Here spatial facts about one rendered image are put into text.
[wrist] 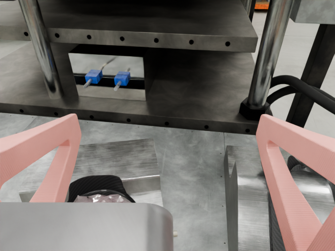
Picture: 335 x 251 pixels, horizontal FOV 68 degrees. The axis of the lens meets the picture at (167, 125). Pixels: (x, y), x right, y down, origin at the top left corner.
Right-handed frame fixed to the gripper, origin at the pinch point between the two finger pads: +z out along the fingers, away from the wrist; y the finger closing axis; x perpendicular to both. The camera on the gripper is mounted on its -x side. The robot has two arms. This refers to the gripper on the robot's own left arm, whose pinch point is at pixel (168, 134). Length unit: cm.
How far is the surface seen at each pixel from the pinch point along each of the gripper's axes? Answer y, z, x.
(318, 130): -127, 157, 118
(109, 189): 11.9, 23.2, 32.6
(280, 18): -30, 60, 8
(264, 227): -15.7, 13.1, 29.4
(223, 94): -22, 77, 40
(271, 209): -17.5, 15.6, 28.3
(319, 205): -25.3, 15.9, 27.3
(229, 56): -33, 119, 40
